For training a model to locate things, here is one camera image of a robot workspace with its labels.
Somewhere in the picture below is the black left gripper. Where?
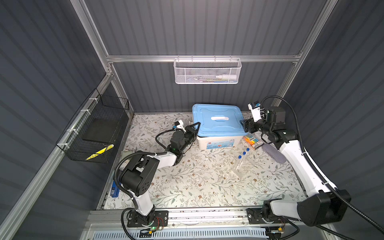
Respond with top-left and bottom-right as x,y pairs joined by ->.
178,121 -> 198,154

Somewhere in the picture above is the white plastic storage box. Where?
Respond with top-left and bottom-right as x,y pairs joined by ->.
197,136 -> 243,150

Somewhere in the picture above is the blue plastic box lid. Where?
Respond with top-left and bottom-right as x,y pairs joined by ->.
192,104 -> 246,137

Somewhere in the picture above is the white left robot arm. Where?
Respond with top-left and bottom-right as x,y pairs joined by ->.
114,120 -> 201,225

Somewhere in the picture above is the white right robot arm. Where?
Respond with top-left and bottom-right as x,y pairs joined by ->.
240,101 -> 351,227

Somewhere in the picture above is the highlighter marker pack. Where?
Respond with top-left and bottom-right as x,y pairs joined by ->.
243,134 -> 264,150

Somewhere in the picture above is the clear test tube rack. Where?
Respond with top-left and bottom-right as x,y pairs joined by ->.
231,157 -> 254,179

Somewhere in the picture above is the white wire wall basket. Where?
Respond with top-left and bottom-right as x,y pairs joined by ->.
173,58 -> 242,85

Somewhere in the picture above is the black wire wall basket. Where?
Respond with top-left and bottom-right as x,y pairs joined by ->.
56,90 -> 130,164

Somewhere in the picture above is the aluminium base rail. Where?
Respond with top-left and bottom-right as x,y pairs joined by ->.
86,206 -> 328,232

